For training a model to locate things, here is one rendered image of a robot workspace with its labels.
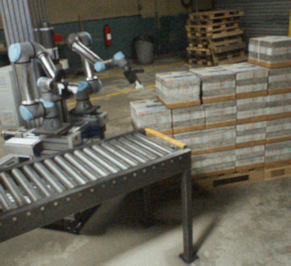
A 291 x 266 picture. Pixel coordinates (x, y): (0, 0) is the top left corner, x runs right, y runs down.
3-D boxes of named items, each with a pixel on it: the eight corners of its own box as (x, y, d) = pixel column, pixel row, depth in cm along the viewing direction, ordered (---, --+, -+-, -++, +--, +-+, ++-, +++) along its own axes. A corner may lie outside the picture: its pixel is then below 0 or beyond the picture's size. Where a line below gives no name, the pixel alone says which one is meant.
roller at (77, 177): (61, 160, 222) (60, 153, 221) (93, 189, 185) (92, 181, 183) (53, 163, 220) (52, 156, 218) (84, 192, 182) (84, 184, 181)
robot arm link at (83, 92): (73, 98, 305) (70, 83, 300) (84, 95, 315) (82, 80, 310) (82, 100, 298) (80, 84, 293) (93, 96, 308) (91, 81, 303)
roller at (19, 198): (8, 177, 206) (6, 169, 204) (32, 212, 168) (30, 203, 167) (-1, 179, 203) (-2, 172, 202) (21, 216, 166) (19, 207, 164)
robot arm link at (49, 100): (62, 105, 233) (60, 88, 229) (47, 108, 225) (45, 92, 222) (56, 103, 238) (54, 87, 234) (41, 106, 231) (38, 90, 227)
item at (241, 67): (217, 66, 326) (217, 65, 326) (245, 63, 331) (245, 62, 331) (234, 73, 292) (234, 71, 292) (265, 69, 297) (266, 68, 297)
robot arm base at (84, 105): (72, 110, 305) (70, 99, 302) (80, 105, 318) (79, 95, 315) (87, 111, 300) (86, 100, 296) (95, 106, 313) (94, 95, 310)
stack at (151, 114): (135, 182, 344) (128, 101, 316) (244, 164, 366) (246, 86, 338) (144, 202, 308) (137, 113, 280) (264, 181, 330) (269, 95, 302)
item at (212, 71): (188, 69, 318) (188, 69, 318) (217, 66, 323) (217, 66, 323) (203, 77, 284) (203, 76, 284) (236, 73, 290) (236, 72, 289)
